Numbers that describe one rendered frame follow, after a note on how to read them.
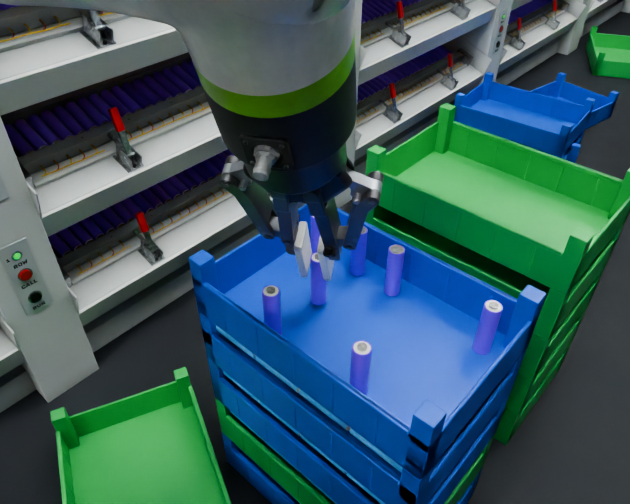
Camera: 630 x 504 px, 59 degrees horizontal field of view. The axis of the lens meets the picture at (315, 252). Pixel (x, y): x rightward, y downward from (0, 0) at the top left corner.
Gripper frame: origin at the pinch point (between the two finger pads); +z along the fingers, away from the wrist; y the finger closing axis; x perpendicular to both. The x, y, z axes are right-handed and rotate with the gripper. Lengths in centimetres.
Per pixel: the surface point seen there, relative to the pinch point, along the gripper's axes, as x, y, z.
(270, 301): -5.3, -3.6, 1.6
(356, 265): 3.6, 3.4, 9.9
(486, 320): -3.3, 17.5, 3.2
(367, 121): 64, -5, 59
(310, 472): -19.3, 1.7, 17.4
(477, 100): 91, 23, 78
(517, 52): 118, 35, 86
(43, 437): -21, -42, 36
